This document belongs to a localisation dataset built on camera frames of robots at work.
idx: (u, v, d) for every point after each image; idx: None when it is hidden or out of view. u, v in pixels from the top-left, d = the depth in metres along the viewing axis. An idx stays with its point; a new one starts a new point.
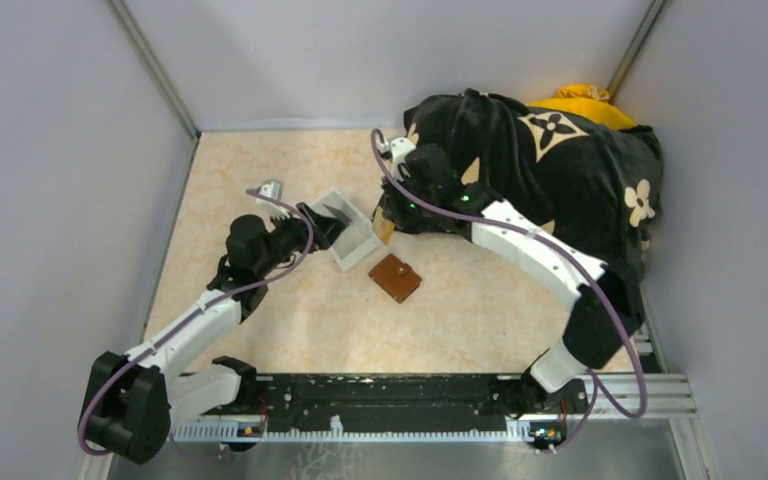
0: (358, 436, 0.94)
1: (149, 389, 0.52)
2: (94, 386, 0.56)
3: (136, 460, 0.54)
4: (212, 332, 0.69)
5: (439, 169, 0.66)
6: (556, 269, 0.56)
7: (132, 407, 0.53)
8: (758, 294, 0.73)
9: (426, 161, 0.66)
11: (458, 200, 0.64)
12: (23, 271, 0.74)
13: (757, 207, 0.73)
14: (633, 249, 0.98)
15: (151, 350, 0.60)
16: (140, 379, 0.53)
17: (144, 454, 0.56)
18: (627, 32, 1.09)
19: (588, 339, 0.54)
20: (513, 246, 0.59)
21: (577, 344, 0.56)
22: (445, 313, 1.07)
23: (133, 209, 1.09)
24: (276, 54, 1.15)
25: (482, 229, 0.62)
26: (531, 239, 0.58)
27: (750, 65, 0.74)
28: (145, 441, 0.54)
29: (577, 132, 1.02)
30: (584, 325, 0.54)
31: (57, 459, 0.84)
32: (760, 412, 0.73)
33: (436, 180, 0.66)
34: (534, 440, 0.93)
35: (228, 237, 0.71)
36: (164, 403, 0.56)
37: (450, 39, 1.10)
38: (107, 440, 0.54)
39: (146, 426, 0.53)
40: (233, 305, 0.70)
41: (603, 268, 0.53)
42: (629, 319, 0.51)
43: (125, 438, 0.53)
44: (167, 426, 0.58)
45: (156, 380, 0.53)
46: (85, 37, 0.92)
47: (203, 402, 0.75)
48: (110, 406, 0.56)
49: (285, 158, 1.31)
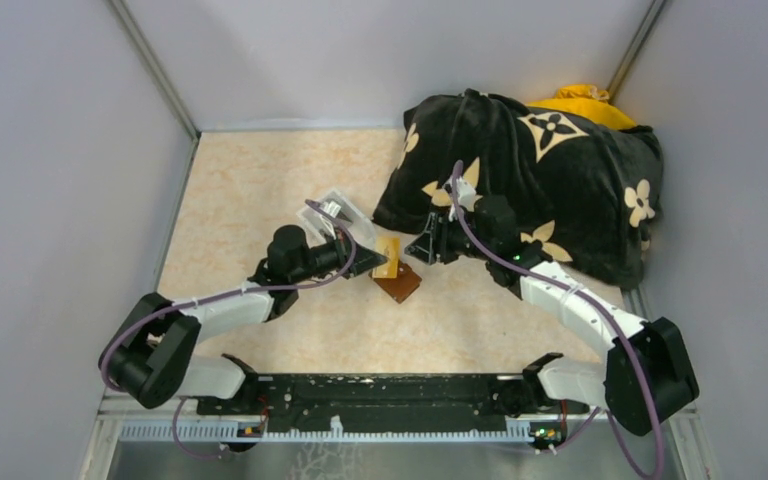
0: (358, 436, 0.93)
1: (183, 335, 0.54)
2: (132, 318, 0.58)
3: (144, 404, 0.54)
4: (243, 313, 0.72)
5: (504, 227, 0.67)
6: (593, 322, 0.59)
7: (159, 350, 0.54)
8: (758, 294, 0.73)
9: (494, 217, 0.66)
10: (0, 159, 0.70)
11: (512, 257, 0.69)
12: (23, 271, 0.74)
13: (757, 207, 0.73)
14: (632, 249, 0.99)
15: (193, 303, 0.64)
16: (177, 323, 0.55)
17: (152, 403, 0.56)
18: (627, 32, 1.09)
19: (625, 400, 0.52)
20: (556, 301, 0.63)
21: (619, 407, 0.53)
22: (445, 313, 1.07)
23: (132, 209, 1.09)
24: (276, 54, 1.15)
25: (529, 283, 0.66)
26: (572, 294, 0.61)
27: (750, 66, 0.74)
28: (158, 386, 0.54)
29: (577, 132, 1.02)
30: (620, 387, 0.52)
31: (60, 461, 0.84)
32: (762, 412, 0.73)
33: (500, 235, 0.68)
34: (534, 440, 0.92)
35: (269, 243, 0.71)
36: (189, 355, 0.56)
37: (450, 38, 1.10)
38: (124, 376, 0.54)
39: (168, 371, 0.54)
40: (265, 300, 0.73)
41: (641, 326, 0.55)
42: (676, 385, 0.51)
43: (143, 377, 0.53)
44: (181, 381, 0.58)
45: (190, 327, 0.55)
46: (86, 39, 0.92)
47: (211, 381, 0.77)
48: (136, 345, 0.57)
49: (285, 158, 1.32)
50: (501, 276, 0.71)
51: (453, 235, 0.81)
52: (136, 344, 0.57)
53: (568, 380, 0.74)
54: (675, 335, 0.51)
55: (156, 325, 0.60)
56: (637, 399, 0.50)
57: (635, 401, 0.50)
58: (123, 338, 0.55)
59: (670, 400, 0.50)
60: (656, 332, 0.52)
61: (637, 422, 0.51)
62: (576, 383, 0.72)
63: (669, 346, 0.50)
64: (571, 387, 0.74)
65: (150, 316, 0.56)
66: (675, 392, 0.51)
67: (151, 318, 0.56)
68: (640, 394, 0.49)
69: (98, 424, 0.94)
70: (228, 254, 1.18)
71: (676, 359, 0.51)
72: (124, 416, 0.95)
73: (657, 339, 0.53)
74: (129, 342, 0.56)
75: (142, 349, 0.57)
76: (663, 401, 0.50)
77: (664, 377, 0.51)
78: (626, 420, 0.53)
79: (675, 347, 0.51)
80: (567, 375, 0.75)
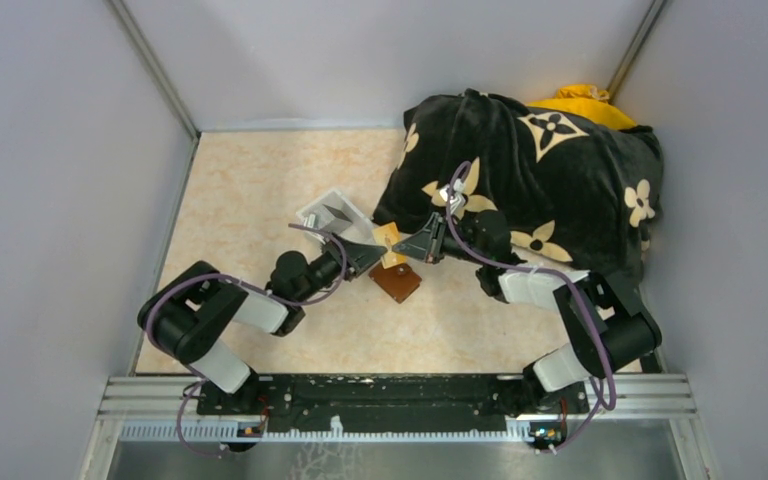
0: (358, 436, 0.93)
1: (233, 298, 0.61)
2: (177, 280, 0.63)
3: (182, 358, 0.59)
4: (261, 312, 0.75)
5: (501, 244, 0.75)
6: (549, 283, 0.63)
7: (205, 310, 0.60)
8: (758, 295, 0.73)
9: (491, 236, 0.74)
10: (0, 160, 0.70)
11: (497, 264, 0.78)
12: (23, 272, 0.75)
13: (757, 207, 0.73)
14: (633, 249, 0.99)
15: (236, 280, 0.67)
16: (228, 288, 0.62)
17: (183, 360, 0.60)
18: (627, 33, 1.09)
19: (579, 338, 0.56)
20: (524, 283, 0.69)
21: (585, 355, 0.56)
22: (444, 313, 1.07)
23: (132, 209, 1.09)
24: (276, 54, 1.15)
25: (507, 280, 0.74)
26: (533, 273, 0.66)
27: (749, 66, 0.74)
28: (195, 344, 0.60)
29: (577, 132, 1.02)
30: (572, 327, 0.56)
31: (61, 461, 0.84)
32: (762, 412, 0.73)
33: (494, 252, 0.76)
34: (535, 440, 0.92)
35: (273, 270, 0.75)
36: (228, 322, 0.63)
37: (450, 38, 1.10)
38: (166, 326, 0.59)
39: (208, 328, 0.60)
40: (279, 310, 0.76)
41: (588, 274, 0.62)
42: (632, 321, 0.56)
43: (187, 329, 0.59)
44: (211, 346, 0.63)
45: (239, 293, 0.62)
46: (87, 39, 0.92)
47: (215, 370, 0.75)
48: (180, 303, 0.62)
49: (285, 158, 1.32)
50: (487, 284, 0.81)
51: (446, 239, 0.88)
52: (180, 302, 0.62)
53: (558, 364, 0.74)
54: (615, 277, 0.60)
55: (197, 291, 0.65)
56: (581, 327, 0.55)
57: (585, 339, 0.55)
58: (174, 292, 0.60)
59: (631, 339, 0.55)
60: (600, 275, 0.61)
61: (599, 361, 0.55)
62: (565, 366, 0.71)
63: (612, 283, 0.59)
64: (562, 369, 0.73)
65: (199, 278, 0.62)
66: (636, 329, 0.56)
67: (199, 279, 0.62)
68: (583, 323, 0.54)
69: (98, 424, 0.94)
70: (229, 254, 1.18)
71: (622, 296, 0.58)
72: (124, 416, 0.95)
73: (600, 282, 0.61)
74: (175, 298, 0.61)
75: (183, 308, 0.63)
76: (628, 339, 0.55)
77: (622, 320, 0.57)
78: (592, 365, 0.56)
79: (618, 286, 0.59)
80: (556, 359, 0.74)
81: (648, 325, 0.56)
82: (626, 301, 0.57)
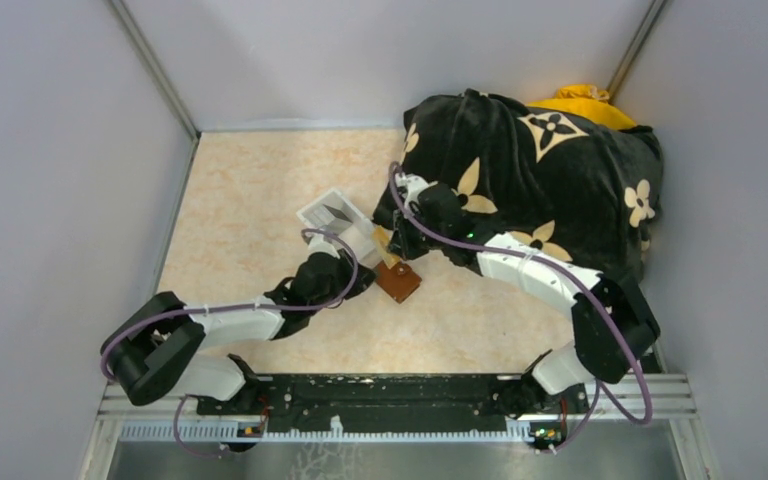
0: (358, 436, 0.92)
1: (188, 342, 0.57)
2: (142, 314, 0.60)
3: (134, 401, 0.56)
4: (250, 329, 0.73)
5: (450, 208, 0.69)
6: (554, 283, 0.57)
7: (158, 352, 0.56)
8: (757, 294, 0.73)
9: (437, 201, 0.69)
10: (0, 159, 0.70)
11: (465, 236, 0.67)
12: (23, 271, 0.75)
13: (757, 207, 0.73)
14: (632, 249, 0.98)
15: (203, 310, 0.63)
16: (185, 329, 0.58)
17: (139, 402, 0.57)
18: (627, 33, 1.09)
19: (594, 350, 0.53)
20: (515, 269, 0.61)
21: (592, 361, 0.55)
22: (444, 313, 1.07)
23: (132, 208, 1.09)
24: (275, 54, 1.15)
25: (487, 259, 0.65)
26: (529, 261, 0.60)
27: (749, 66, 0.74)
28: (148, 387, 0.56)
29: (577, 132, 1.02)
30: (588, 339, 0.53)
31: (60, 461, 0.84)
32: (761, 411, 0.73)
33: (448, 219, 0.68)
34: (534, 440, 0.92)
35: (303, 263, 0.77)
36: (187, 363, 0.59)
37: (450, 38, 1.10)
38: (123, 367, 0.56)
39: (163, 373, 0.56)
40: (275, 320, 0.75)
41: (598, 277, 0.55)
42: (638, 326, 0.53)
43: (140, 373, 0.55)
44: (172, 387, 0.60)
45: (197, 335, 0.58)
46: (87, 39, 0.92)
47: (208, 383, 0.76)
48: (141, 341, 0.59)
49: (285, 158, 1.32)
50: (457, 257, 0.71)
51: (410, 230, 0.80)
52: (141, 339, 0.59)
53: (558, 368, 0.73)
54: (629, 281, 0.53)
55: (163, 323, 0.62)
56: (605, 345, 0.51)
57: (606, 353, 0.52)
58: (130, 333, 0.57)
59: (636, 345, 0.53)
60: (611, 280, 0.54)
61: (612, 371, 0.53)
62: (567, 369, 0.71)
63: (623, 286, 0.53)
64: (562, 372, 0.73)
65: (157, 316, 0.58)
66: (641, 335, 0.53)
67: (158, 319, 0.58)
68: (607, 339, 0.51)
69: (98, 424, 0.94)
70: (229, 254, 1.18)
71: (634, 302, 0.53)
72: (124, 416, 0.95)
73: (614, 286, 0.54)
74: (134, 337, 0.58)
75: (146, 345, 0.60)
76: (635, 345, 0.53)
77: (624, 322, 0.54)
78: (600, 372, 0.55)
79: (631, 290, 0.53)
80: (554, 361, 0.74)
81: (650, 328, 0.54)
82: (637, 306, 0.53)
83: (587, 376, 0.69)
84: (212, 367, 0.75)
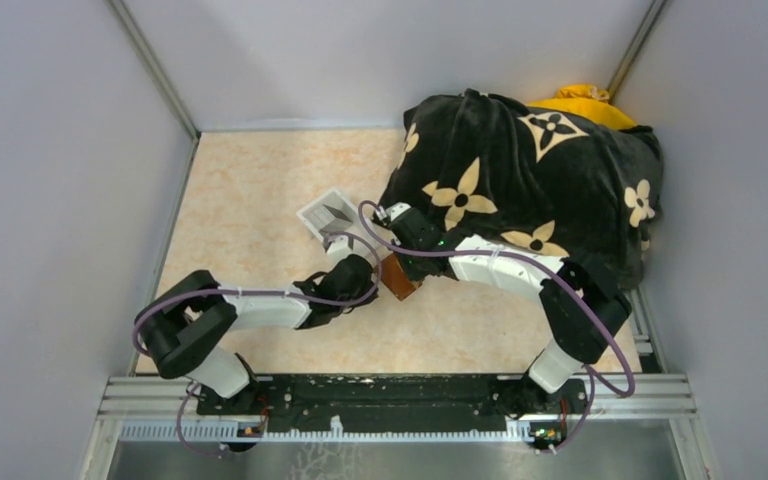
0: (357, 436, 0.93)
1: (219, 321, 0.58)
2: (178, 288, 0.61)
3: (163, 374, 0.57)
4: (278, 315, 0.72)
5: (417, 224, 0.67)
6: (521, 274, 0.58)
7: (190, 329, 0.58)
8: (756, 296, 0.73)
9: (403, 220, 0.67)
10: (0, 159, 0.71)
11: (437, 246, 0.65)
12: (23, 271, 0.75)
13: (757, 207, 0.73)
14: (632, 249, 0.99)
15: (237, 293, 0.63)
16: (218, 309, 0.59)
17: (167, 376, 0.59)
18: (626, 32, 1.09)
19: (569, 333, 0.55)
20: (486, 267, 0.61)
21: (568, 344, 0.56)
22: (444, 313, 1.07)
23: (132, 208, 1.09)
24: (275, 54, 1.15)
25: (459, 262, 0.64)
26: (496, 256, 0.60)
27: (750, 66, 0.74)
28: (177, 362, 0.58)
29: (577, 132, 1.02)
30: (562, 322, 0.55)
31: (60, 461, 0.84)
32: (761, 412, 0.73)
33: (417, 234, 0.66)
34: (534, 440, 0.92)
35: (341, 260, 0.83)
36: (216, 341, 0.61)
37: (450, 38, 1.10)
38: (154, 340, 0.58)
39: (193, 349, 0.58)
40: (303, 310, 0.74)
41: (562, 261, 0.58)
42: (609, 303, 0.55)
43: (170, 348, 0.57)
44: (198, 365, 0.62)
45: (229, 315, 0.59)
46: (88, 40, 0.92)
47: (215, 376, 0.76)
48: (173, 316, 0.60)
49: (285, 158, 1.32)
50: (433, 265, 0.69)
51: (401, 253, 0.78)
52: (174, 313, 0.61)
53: (551, 364, 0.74)
54: (592, 262, 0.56)
55: (197, 300, 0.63)
56: (578, 328, 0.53)
57: (581, 335, 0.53)
58: (165, 306, 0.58)
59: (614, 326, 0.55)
60: (573, 262, 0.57)
61: (589, 351, 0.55)
62: (558, 363, 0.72)
63: (587, 267, 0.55)
64: (555, 367, 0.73)
65: (191, 293, 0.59)
66: (611, 311, 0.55)
67: (192, 296, 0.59)
68: (580, 321, 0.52)
69: (98, 424, 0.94)
70: (229, 254, 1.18)
71: (600, 282, 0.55)
72: (124, 416, 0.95)
73: (581, 271, 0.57)
74: (167, 311, 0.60)
75: (178, 321, 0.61)
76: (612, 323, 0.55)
77: (597, 301, 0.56)
78: (579, 353, 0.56)
79: (595, 269, 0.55)
80: (546, 358, 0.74)
81: (621, 303, 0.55)
82: (603, 285, 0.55)
83: (577, 367, 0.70)
84: (224, 360, 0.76)
